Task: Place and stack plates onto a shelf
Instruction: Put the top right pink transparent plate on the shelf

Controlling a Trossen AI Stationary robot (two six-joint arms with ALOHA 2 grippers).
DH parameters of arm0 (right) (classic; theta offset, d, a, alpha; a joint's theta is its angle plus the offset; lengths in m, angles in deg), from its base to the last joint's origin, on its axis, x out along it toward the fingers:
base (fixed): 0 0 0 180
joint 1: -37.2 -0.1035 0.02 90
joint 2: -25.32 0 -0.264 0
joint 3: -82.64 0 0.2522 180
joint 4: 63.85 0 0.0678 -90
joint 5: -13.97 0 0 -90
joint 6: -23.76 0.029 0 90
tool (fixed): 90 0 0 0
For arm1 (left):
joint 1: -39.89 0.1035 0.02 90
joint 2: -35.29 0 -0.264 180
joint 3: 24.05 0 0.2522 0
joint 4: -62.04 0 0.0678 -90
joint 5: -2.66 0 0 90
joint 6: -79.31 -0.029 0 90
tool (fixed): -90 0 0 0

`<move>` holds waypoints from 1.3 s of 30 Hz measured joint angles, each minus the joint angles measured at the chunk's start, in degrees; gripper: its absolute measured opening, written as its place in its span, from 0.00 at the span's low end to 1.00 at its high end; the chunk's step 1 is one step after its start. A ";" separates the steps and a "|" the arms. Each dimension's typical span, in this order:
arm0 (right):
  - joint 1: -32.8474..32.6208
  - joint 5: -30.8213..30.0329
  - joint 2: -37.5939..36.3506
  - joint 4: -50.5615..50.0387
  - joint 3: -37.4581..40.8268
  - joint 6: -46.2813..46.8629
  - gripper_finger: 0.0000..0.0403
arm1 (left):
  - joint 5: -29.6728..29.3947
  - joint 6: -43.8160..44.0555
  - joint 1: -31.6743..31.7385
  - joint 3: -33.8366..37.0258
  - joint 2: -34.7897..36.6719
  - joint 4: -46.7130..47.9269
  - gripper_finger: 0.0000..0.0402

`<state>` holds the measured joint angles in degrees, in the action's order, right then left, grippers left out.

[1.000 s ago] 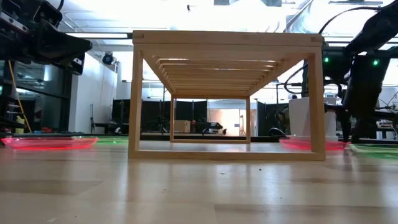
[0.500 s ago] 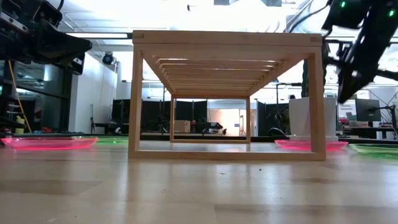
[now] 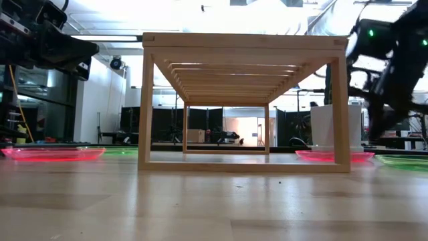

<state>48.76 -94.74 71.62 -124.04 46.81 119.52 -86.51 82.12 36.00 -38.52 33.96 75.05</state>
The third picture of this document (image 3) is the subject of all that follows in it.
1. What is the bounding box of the white hexagonal plant pot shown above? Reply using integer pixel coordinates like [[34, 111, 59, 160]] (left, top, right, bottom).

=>
[[310, 104, 364, 157]]

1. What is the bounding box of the black table frame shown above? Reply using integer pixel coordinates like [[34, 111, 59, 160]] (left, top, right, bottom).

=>
[[0, 143, 428, 155]]

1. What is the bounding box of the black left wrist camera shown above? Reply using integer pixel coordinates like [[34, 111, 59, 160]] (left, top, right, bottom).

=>
[[35, 1, 68, 30]]

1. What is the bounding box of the green translucent plastic plate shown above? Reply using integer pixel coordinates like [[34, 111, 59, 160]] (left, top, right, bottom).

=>
[[76, 145, 140, 157], [374, 154, 428, 173]]

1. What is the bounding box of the black background robot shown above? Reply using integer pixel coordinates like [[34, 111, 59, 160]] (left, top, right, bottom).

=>
[[213, 131, 241, 145]]

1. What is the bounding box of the wooden slatted shelf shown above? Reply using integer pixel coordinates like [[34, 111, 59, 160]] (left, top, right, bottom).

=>
[[137, 32, 351, 173]]

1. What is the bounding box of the black tripod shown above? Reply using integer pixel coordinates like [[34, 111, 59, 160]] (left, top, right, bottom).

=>
[[96, 112, 103, 144]]

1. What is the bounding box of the pink translucent plastic plate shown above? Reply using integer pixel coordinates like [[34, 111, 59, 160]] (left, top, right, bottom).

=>
[[295, 149, 375, 164], [0, 147, 106, 163]]

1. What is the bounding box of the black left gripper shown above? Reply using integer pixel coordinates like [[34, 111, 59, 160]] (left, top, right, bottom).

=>
[[0, 0, 100, 82]]

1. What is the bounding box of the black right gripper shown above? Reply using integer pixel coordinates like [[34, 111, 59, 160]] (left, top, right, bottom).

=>
[[366, 66, 428, 141]]

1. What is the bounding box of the cardboard box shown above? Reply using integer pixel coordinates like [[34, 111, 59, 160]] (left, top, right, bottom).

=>
[[186, 129, 206, 144]]

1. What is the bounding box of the black partition screen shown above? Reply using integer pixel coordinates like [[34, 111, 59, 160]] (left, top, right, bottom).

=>
[[120, 106, 224, 144], [276, 107, 312, 147]]

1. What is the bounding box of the yellow cable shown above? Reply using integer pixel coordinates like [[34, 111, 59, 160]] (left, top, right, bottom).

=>
[[7, 64, 35, 144]]

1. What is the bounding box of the fluorescent ceiling light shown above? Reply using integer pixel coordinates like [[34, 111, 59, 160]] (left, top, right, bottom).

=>
[[71, 34, 143, 43]]

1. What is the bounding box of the yellow-green bottle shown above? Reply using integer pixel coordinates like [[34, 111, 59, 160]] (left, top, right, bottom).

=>
[[15, 124, 27, 145]]

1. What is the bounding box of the green cactus plant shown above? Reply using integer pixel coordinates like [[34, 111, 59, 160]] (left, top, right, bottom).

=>
[[323, 63, 332, 105]]

